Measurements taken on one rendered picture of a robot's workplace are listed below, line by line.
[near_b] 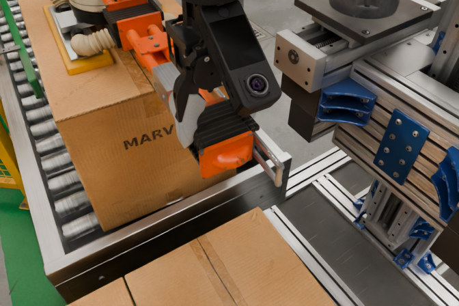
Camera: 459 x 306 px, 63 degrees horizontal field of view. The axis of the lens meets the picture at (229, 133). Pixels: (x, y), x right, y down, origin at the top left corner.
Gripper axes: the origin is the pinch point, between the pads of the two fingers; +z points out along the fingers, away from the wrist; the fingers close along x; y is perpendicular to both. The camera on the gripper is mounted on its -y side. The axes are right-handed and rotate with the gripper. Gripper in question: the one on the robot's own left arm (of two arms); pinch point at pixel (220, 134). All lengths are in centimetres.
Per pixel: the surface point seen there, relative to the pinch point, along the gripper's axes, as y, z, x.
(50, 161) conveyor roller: 63, 53, 28
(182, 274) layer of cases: 10, 54, 6
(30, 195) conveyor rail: 48, 49, 34
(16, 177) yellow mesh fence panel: 98, 88, 46
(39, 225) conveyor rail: 37, 49, 33
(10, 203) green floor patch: 104, 109, 55
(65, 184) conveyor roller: 52, 55, 25
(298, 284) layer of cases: -5, 53, -18
